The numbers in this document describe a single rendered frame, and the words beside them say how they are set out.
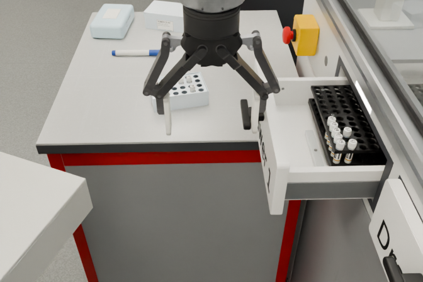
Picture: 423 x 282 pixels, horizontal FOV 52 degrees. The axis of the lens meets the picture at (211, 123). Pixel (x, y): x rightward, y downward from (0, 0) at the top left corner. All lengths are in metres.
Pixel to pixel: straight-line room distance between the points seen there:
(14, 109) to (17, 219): 1.75
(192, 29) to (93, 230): 0.70
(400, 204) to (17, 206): 0.54
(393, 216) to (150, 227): 0.66
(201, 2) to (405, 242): 0.38
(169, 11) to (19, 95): 1.42
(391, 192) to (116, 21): 0.90
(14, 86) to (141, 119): 1.73
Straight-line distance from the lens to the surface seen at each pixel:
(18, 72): 2.76
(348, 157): 0.71
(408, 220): 0.59
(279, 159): 0.61
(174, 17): 1.27
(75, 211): 0.75
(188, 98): 0.96
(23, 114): 2.39
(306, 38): 1.01
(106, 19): 1.29
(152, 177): 0.99
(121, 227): 1.13
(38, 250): 0.70
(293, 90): 0.85
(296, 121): 0.83
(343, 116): 0.76
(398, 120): 0.63
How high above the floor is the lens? 1.35
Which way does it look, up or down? 39 degrees down
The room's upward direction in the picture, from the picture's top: straight up
